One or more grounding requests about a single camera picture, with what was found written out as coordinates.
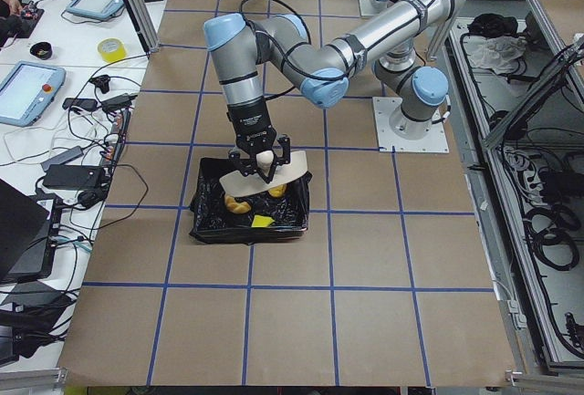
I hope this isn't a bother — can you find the black cable coil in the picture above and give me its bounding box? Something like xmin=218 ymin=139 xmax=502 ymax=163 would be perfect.
xmin=524 ymin=212 xmax=580 ymax=273

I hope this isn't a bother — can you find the yellow tape roll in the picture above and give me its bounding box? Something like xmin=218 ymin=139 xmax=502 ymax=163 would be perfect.
xmin=97 ymin=37 xmax=127 ymax=63

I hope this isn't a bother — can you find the blue teach pendant near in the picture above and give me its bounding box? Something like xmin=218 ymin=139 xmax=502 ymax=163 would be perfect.
xmin=1 ymin=61 xmax=67 ymax=127

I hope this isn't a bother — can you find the yellow sponge piece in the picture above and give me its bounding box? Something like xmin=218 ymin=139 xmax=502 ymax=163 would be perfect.
xmin=251 ymin=214 xmax=275 ymax=228

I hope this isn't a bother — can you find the blue teach pendant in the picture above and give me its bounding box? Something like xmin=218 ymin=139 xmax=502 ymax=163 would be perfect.
xmin=66 ymin=0 xmax=124 ymax=21
xmin=1 ymin=61 xmax=67 ymax=127

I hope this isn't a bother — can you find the black bag lined bin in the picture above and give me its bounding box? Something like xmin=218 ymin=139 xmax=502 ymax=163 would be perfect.
xmin=190 ymin=158 xmax=312 ymax=244

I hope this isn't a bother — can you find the white crumpled cloth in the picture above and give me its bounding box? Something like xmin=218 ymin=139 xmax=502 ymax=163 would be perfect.
xmin=469 ymin=36 xmax=527 ymax=75

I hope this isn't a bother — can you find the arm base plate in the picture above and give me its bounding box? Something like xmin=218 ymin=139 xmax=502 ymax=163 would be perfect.
xmin=357 ymin=0 xmax=389 ymax=19
xmin=372 ymin=97 xmax=449 ymax=154

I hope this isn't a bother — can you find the beige plastic dustpan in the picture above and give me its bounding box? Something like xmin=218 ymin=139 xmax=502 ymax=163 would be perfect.
xmin=219 ymin=151 xmax=308 ymax=198

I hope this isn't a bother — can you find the blue teach pendant far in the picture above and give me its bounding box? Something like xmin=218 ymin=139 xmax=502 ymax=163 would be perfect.
xmin=66 ymin=0 xmax=124 ymax=21

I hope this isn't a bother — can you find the black power adapter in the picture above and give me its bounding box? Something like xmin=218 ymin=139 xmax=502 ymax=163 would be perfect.
xmin=43 ymin=164 xmax=105 ymax=190

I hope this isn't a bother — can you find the black laptop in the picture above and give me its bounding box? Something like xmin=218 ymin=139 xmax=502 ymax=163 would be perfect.
xmin=1 ymin=182 xmax=63 ymax=285

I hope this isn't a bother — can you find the aluminium frame post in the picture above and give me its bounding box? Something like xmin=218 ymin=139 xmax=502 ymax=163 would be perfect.
xmin=122 ymin=0 xmax=160 ymax=55

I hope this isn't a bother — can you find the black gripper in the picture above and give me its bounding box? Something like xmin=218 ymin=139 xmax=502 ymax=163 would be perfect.
xmin=227 ymin=100 xmax=291 ymax=176

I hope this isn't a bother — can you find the cream crescent bread piece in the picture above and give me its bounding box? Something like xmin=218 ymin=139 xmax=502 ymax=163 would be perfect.
xmin=224 ymin=194 xmax=252 ymax=215

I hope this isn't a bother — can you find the yellow ball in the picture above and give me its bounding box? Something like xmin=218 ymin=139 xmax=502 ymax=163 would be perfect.
xmin=267 ymin=183 xmax=287 ymax=199

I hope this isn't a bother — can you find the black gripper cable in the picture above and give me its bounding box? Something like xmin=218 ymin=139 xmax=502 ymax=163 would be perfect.
xmin=239 ymin=0 xmax=316 ymax=99

